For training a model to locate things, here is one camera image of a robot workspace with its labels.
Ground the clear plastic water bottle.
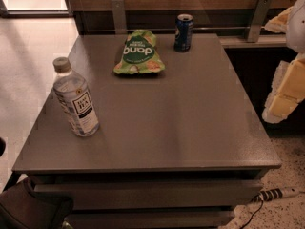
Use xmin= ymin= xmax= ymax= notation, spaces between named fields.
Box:
xmin=52 ymin=57 xmax=99 ymax=136

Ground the dark bag on floor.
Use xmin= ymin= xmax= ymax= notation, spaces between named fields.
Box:
xmin=0 ymin=178 xmax=73 ymax=229

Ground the black cable on floor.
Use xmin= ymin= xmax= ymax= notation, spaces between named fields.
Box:
xmin=238 ymin=199 xmax=265 ymax=229

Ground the upper grey drawer front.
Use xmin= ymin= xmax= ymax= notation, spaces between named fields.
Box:
xmin=35 ymin=180 xmax=262 ymax=210

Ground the striped power strip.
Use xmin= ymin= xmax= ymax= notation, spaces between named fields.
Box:
xmin=252 ymin=187 xmax=300 ymax=202

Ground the lower grey drawer front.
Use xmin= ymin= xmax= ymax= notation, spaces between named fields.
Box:
xmin=68 ymin=211 xmax=234 ymax=229

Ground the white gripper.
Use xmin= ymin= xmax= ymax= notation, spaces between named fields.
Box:
xmin=262 ymin=0 xmax=305 ymax=124

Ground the left metal wall bracket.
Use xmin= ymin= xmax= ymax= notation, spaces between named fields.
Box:
xmin=112 ymin=0 xmax=127 ymax=34

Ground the dark object at left edge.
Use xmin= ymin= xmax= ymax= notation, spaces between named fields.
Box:
xmin=0 ymin=137 xmax=6 ymax=156

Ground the green dang chips bag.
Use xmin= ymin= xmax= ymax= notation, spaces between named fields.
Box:
xmin=113 ymin=30 xmax=165 ymax=74

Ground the right metal wall bracket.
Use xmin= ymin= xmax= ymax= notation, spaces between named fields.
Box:
xmin=245 ymin=0 xmax=273 ymax=43

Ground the grey drawer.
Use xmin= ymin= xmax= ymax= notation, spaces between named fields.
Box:
xmin=68 ymin=211 xmax=234 ymax=229
xmin=35 ymin=180 xmax=262 ymax=210

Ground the blue pepsi can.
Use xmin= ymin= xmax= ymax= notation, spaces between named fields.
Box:
xmin=174 ymin=14 xmax=193 ymax=52

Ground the metal wall bracket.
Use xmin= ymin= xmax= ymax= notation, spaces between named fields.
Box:
xmin=112 ymin=0 xmax=127 ymax=34
xmin=245 ymin=0 xmax=273 ymax=43

